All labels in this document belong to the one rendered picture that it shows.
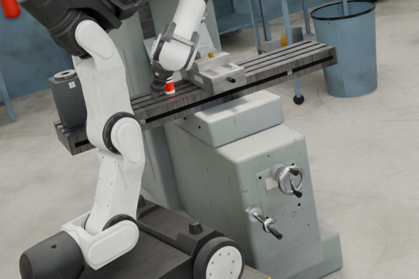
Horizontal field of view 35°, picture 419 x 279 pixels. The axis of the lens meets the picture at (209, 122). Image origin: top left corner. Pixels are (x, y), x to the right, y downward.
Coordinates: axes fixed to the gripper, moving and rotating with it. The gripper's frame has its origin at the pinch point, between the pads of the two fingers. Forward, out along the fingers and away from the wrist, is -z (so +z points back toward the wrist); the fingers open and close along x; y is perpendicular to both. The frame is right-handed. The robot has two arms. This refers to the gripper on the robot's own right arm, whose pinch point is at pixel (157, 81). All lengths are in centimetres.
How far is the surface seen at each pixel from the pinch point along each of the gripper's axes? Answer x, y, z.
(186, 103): -1.8, -14.2, -10.1
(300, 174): -29, -58, 8
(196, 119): -6.3, -19.6, -13.8
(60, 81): -6.0, 35.9, -5.8
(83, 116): -14.7, 24.7, -14.1
